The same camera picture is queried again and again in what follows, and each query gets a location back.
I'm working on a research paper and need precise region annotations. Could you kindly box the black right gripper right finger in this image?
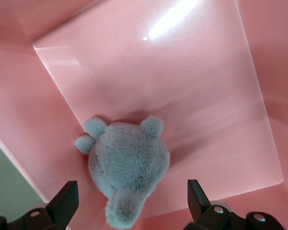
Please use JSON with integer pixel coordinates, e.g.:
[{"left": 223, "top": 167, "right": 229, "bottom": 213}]
[{"left": 186, "top": 179, "right": 247, "bottom": 230}]

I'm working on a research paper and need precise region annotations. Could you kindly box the pink plastic box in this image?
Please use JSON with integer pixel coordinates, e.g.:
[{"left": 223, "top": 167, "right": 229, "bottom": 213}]
[{"left": 0, "top": 0, "right": 288, "bottom": 230}]

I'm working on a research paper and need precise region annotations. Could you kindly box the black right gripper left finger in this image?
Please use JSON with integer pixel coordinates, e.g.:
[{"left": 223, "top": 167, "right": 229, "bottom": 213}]
[{"left": 24, "top": 180, "right": 79, "bottom": 230}]

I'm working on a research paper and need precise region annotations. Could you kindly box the plain grey plush toy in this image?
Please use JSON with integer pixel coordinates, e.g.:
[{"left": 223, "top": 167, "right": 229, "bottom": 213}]
[{"left": 74, "top": 115, "right": 171, "bottom": 228}]

